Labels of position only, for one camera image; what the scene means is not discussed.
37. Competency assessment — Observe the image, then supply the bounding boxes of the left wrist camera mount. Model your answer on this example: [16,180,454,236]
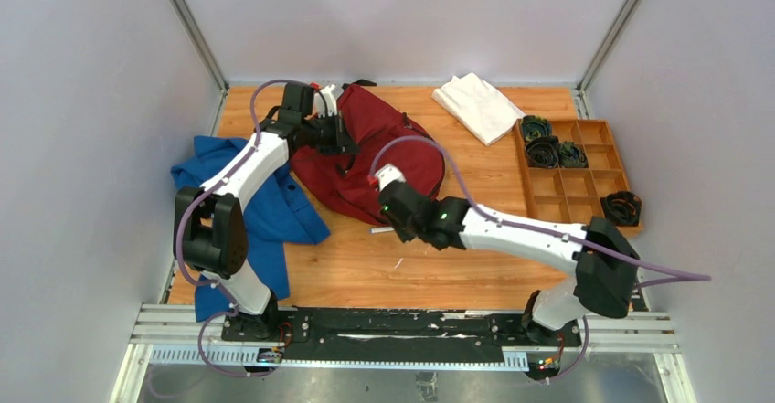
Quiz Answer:
[313,84,342,118]

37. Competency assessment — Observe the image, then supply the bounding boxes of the white cloth bag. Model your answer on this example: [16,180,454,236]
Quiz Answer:
[431,72,526,146]

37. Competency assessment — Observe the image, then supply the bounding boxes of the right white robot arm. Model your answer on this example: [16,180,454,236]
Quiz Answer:
[378,181,637,346]

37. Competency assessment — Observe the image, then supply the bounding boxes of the blue shirt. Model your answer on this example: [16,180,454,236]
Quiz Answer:
[171,135,331,300]

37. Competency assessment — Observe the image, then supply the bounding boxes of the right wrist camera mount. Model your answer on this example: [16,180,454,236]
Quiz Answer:
[367,164,406,192]

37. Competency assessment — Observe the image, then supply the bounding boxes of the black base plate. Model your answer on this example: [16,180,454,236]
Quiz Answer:
[221,307,582,364]

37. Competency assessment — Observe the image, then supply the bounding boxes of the red backpack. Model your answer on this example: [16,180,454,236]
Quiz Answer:
[290,84,446,226]

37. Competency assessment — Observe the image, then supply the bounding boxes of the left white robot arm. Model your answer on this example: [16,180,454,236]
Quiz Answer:
[173,80,356,342]

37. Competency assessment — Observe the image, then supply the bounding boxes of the blue capped marker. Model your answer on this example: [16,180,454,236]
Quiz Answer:
[370,227,394,234]

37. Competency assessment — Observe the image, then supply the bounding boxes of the orange compartment tray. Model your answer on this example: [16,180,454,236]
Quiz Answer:
[514,119,643,238]

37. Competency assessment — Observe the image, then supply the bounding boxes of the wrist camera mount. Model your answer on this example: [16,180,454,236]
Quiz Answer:
[313,84,342,118]
[367,164,406,192]

